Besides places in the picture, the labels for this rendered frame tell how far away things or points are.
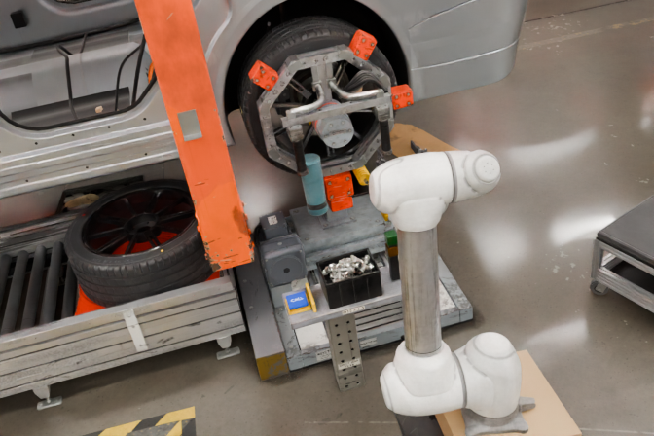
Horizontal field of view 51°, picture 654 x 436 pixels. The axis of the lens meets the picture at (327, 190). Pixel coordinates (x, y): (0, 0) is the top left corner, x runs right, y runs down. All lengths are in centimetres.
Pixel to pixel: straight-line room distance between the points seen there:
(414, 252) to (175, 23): 100
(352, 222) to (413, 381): 143
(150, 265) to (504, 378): 147
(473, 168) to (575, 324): 149
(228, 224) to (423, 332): 94
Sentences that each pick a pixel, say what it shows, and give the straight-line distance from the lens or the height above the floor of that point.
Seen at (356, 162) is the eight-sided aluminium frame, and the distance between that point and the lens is 293.
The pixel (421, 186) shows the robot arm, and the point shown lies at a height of 121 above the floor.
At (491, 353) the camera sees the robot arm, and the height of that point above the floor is 68.
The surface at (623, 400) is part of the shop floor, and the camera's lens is 282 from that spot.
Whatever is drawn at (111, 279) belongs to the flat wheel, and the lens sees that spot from 291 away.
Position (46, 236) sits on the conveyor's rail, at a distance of 362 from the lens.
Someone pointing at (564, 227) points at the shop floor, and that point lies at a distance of 355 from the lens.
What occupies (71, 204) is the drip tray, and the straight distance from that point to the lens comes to 441.
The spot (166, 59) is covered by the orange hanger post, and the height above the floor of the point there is 137.
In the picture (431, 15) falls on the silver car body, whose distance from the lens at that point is 296.
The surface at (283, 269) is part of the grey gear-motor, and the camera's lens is 287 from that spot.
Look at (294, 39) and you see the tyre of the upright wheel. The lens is 275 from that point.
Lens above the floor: 213
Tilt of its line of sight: 33 degrees down
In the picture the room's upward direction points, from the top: 9 degrees counter-clockwise
